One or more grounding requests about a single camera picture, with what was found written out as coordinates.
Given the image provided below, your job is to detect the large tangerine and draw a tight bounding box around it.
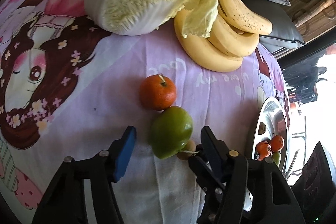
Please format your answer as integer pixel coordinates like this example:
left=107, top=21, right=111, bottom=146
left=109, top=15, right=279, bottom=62
left=270, top=135, right=284, bottom=152

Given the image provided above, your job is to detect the bunch of yellow bananas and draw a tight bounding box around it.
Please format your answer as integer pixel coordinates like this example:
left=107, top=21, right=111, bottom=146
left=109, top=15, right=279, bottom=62
left=174, top=0, right=273, bottom=72

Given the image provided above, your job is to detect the pink cartoon tablecloth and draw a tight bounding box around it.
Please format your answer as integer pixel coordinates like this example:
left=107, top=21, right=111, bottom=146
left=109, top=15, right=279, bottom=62
left=1, top=0, right=289, bottom=223

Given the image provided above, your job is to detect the large steel bowl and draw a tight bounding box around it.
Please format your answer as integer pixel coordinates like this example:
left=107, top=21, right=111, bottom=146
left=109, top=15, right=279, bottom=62
left=247, top=97, right=288, bottom=175

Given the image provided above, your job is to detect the green jujube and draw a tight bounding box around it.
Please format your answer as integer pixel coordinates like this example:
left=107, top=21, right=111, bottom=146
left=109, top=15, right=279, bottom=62
left=272, top=152, right=281, bottom=167
left=148, top=106, right=193, bottom=159

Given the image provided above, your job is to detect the brown longan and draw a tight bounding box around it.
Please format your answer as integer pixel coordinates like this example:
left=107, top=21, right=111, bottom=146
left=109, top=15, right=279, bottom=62
left=258, top=122, right=267, bottom=135
left=177, top=139, right=197, bottom=160

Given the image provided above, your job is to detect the grey leather cushion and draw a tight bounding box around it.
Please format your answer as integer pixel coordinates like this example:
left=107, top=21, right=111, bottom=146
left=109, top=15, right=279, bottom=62
left=242, top=0, right=305, bottom=55

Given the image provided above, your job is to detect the tangerine with stem strip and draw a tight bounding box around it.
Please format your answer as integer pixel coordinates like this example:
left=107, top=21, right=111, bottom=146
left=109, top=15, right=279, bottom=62
left=256, top=141, right=272, bottom=161

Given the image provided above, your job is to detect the small tangerine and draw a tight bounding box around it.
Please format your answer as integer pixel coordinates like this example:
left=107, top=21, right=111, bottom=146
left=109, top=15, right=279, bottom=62
left=139, top=74, right=177, bottom=111

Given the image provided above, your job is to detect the black folding chair outside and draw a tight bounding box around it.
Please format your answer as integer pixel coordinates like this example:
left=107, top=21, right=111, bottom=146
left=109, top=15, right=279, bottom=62
left=283, top=50, right=327, bottom=104

